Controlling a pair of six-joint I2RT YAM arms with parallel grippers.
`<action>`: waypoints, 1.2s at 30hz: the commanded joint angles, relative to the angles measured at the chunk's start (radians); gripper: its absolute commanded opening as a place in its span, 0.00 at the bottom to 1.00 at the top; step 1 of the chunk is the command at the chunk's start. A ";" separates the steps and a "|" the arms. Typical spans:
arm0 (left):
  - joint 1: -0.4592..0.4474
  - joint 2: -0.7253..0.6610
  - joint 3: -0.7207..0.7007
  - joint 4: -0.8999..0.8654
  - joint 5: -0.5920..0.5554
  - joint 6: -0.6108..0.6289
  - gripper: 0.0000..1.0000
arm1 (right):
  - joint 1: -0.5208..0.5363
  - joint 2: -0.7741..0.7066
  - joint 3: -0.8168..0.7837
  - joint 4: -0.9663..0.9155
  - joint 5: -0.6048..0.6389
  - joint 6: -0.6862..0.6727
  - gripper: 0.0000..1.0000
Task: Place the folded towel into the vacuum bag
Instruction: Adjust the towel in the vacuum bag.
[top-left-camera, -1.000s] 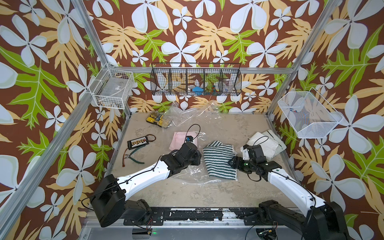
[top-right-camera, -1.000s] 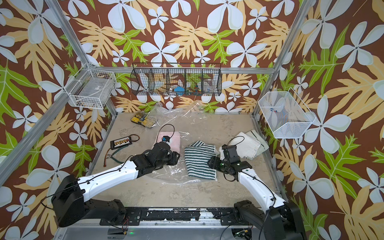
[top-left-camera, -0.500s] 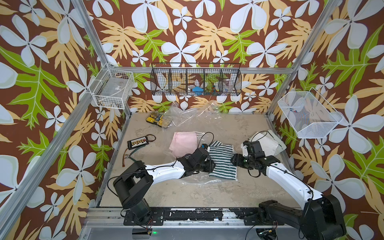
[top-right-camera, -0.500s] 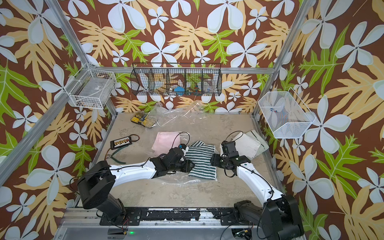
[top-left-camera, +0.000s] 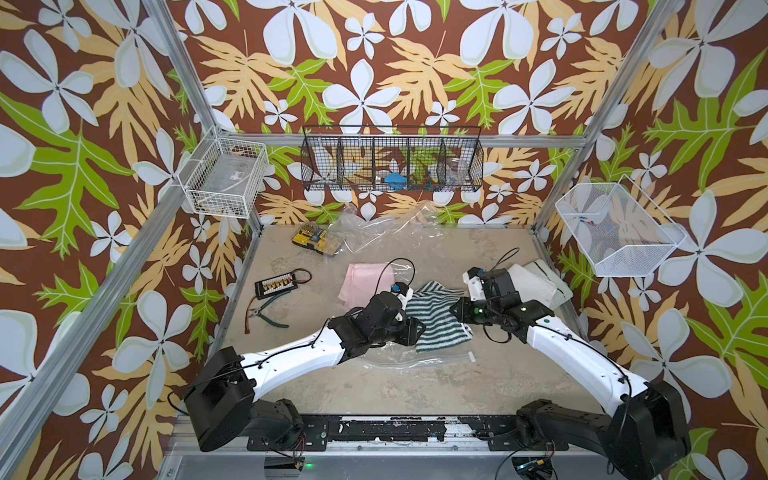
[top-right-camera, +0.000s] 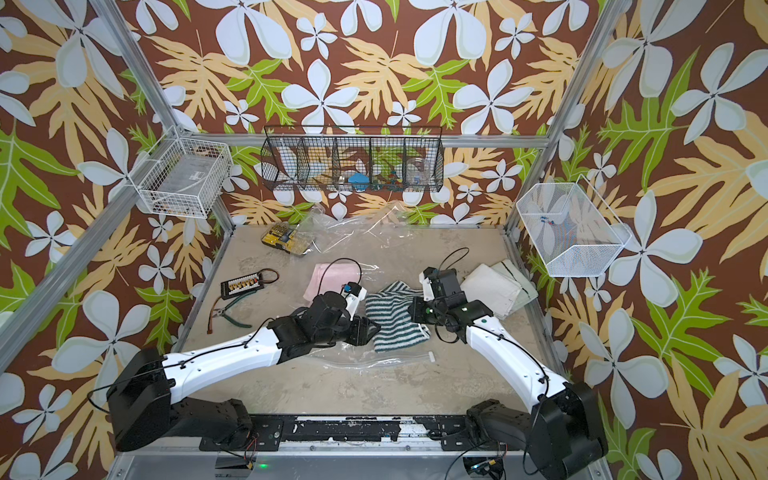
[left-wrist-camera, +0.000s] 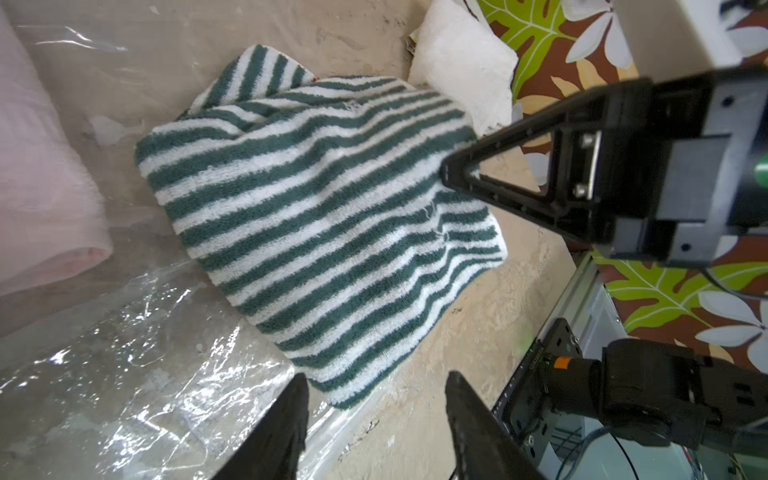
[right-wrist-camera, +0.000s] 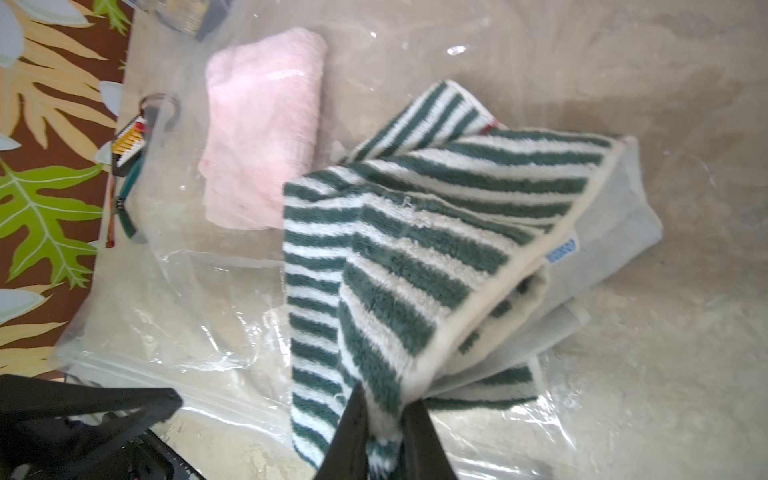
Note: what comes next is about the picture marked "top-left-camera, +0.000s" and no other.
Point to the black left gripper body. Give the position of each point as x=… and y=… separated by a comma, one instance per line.
x=403, y=331

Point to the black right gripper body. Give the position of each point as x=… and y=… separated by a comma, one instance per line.
x=477, y=312

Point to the green white striped towel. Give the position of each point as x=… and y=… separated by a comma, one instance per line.
x=431, y=305

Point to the pink towel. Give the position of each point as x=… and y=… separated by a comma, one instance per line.
x=362, y=281

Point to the clear plastic vacuum bag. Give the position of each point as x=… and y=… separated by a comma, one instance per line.
x=419, y=250

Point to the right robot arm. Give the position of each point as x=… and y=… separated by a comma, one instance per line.
x=641, y=430

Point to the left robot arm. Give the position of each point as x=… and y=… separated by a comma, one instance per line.
x=226, y=400

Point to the white folded towel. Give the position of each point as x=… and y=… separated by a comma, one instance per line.
x=537, y=281

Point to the yellow black screwdriver bit case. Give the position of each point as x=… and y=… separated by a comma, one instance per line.
x=317, y=239

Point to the black parallel charging board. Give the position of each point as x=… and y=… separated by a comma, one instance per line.
x=283, y=283

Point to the white mesh basket right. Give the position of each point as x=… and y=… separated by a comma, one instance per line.
x=620, y=229

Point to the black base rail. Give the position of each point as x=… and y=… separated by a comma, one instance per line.
x=325, y=433

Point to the green handled pliers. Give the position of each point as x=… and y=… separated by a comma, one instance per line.
x=256, y=309

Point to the black wire basket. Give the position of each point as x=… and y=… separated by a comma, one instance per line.
x=391, y=159

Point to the white wire basket left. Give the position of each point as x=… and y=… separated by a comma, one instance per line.
x=223, y=175

